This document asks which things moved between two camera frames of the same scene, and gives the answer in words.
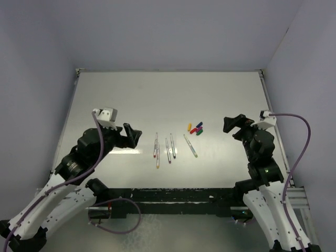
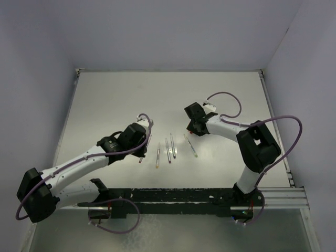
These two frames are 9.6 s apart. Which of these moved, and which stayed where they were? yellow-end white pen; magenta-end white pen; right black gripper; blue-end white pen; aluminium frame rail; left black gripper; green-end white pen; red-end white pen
Moved: right black gripper; red-end white pen; left black gripper
Stayed: aluminium frame rail; magenta-end white pen; yellow-end white pen; blue-end white pen; green-end white pen
